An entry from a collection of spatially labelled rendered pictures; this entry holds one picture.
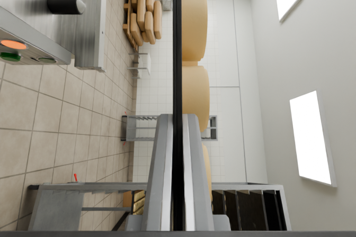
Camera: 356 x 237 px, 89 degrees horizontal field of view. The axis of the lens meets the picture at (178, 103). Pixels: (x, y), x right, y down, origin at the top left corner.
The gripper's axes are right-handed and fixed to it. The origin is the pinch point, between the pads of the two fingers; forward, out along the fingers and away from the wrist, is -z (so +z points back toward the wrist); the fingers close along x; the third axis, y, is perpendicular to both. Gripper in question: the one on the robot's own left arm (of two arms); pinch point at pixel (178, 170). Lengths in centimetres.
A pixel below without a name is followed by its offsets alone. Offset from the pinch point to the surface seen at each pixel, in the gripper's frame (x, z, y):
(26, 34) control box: -25.6, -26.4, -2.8
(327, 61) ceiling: 191, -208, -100
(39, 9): -25.5, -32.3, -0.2
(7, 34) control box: -26.3, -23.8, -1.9
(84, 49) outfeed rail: -23.1, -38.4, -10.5
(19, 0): -25.5, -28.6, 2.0
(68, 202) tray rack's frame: -94, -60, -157
